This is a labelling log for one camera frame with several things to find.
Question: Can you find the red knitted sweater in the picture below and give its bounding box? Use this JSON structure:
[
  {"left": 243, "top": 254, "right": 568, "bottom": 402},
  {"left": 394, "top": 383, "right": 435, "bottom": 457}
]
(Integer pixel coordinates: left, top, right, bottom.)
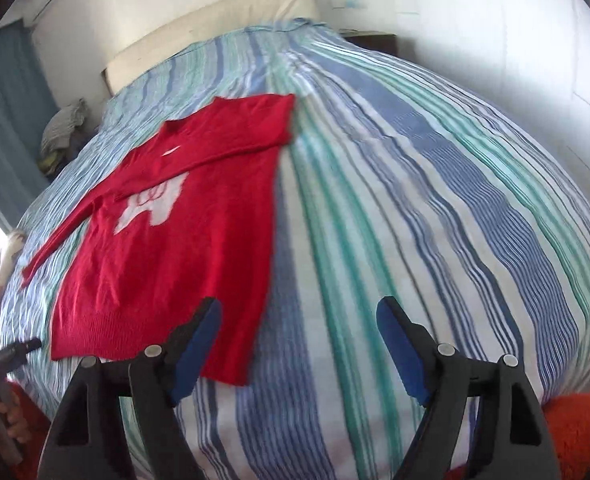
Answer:
[{"left": 22, "top": 93, "right": 295, "bottom": 386}]

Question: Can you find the pile of folded clothes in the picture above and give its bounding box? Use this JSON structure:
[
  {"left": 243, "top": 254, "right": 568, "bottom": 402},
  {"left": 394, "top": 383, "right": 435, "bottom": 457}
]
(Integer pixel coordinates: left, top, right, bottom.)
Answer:
[{"left": 38, "top": 99, "right": 89, "bottom": 178}]

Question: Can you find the person's left hand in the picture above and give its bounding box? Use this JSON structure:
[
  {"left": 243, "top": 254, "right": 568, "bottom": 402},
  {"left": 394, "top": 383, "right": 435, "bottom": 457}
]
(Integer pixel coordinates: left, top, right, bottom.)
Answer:
[{"left": 0, "top": 390, "right": 31, "bottom": 447}]

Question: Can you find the orange fuzzy garment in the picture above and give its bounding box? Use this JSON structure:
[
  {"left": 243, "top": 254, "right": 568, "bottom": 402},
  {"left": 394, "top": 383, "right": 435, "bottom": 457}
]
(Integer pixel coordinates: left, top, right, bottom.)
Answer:
[{"left": 444, "top": 391, "right": 590, "bottom": 480}]

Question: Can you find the teal curtain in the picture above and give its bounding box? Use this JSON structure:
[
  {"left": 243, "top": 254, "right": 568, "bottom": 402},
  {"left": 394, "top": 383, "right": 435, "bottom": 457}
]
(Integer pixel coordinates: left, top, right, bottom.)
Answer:
[{"left": 0, "top": 21, "right": 57, "bottom": 232}]

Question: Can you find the striped blue green bedspread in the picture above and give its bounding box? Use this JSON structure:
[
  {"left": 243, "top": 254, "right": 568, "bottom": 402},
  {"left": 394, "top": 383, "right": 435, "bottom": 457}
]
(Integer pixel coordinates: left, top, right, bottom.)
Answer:
[{"left": 20, "top": 20, "right": 590, "bottom": 479}]

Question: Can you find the dark wooden nightstand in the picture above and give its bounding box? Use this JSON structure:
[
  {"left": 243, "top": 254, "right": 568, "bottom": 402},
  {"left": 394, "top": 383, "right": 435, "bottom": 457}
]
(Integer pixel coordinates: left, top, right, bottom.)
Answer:
[{"left": 342, "top": 32, "right": 399, "bottom": 56}]

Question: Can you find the cream padded headboard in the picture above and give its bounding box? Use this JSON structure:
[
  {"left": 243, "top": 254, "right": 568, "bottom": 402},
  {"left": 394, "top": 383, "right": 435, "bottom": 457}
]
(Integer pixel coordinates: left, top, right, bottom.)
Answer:
[{"left": 103, "top": 0, "right": 321, "bottom": 96}]

